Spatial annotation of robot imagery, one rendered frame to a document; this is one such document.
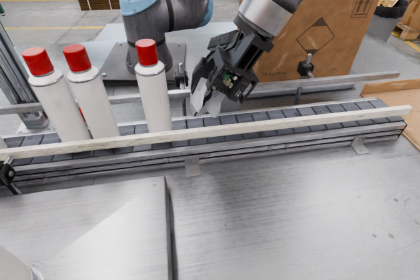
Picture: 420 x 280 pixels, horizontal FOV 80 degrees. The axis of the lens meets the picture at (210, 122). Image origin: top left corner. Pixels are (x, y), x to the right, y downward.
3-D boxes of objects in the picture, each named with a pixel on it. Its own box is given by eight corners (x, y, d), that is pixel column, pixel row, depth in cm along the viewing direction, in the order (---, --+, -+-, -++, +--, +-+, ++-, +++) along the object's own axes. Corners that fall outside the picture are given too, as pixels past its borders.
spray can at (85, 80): (93, 150, 50) (50, 56, 37) (97, 132, 54) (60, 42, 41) (119, 147, 51) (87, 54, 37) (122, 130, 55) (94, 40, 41)
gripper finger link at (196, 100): (182, 126, 47) (205, 88, 42) (179, 107, 51) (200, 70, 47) (196, 130, 48) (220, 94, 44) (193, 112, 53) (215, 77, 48)
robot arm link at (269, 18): (246, -20, 39) (284, 6, 42) (230, 8, 41) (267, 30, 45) (261, -6, 33) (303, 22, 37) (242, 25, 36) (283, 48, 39)
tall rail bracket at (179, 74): (180, 136, 61) (174, 77, 50) (179, 117, 66) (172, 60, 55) (194, 135, 61) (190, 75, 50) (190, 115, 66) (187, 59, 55)
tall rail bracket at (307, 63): (297, 123, 64) (315, 65, 53) (286, 106, 69) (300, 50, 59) (309, 122, 64) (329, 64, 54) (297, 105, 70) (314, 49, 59)
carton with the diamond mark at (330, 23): (252, 85, 74) (266, -17, 56) (235, 50, 92) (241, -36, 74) (347, 77, 77) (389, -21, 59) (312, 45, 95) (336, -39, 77)
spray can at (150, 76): (149, 142, 52) (127, 50, 38) (149, 126, 56) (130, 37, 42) (174, 140, 53) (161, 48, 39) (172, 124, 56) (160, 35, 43)
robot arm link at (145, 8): (122, 31, 78) (111, -17, 69) (163, 25, 83) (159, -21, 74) (130, 47, 70) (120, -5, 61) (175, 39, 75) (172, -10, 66)
